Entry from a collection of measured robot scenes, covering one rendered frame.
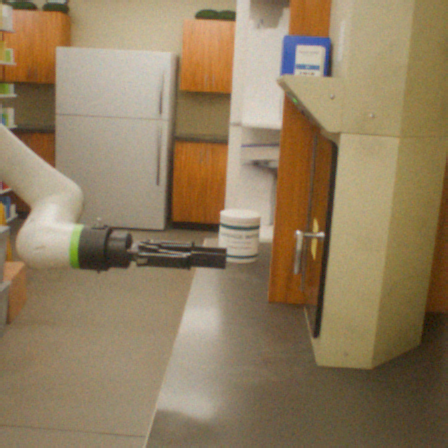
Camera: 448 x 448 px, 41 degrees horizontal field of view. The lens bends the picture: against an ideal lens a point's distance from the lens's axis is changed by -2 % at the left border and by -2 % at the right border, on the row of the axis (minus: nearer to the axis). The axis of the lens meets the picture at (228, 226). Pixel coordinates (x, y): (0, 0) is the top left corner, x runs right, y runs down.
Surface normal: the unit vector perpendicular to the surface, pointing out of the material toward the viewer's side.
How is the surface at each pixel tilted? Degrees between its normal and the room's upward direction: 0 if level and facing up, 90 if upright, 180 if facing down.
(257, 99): 95
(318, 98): 90
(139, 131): 90
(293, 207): 90
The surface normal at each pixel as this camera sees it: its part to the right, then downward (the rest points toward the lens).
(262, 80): -0.55, 0.17
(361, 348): -0.04, 0.22
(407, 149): 0.68, 0.20
